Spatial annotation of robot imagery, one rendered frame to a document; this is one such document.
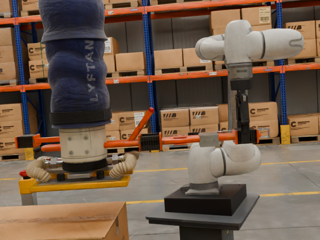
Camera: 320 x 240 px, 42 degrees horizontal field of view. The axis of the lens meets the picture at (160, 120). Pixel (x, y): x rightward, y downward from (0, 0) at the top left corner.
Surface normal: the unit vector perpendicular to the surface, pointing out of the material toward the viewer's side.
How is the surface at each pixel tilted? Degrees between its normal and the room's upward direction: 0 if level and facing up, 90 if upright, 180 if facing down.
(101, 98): 84
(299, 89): 90
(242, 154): 100
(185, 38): 90
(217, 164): 89
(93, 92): 77
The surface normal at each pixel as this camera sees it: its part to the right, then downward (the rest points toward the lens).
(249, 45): 0.19, 0.11
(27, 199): -0.04, 0.09
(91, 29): 0.63, -0.20
